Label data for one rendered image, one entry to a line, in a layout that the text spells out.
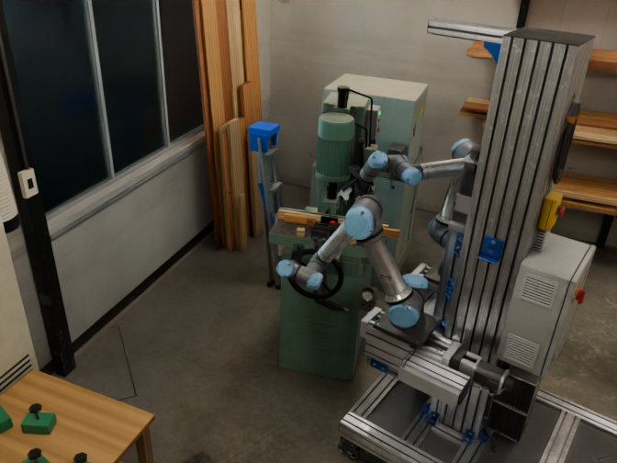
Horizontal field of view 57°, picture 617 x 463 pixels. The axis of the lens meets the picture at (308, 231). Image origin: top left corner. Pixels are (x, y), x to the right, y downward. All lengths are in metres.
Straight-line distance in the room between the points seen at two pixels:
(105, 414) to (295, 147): 3.59
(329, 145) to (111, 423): 1.56
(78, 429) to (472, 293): 1.69
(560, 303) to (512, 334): 0.25
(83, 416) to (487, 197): 1.84
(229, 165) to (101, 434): 2.36
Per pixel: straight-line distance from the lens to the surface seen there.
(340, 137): 2.77
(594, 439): 3.23
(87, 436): 2.54
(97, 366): 3.65
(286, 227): 3.04
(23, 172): 2.95
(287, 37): 5.33
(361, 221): 2.14
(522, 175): 2.25
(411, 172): 2.47
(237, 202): 4.41
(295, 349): 3.37
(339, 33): 5.16
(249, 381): 3.41
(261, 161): 3.74
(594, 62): 4.42
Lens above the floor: 2.35
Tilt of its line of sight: 29 degrees down
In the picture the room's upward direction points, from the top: 3 degrees clockwise
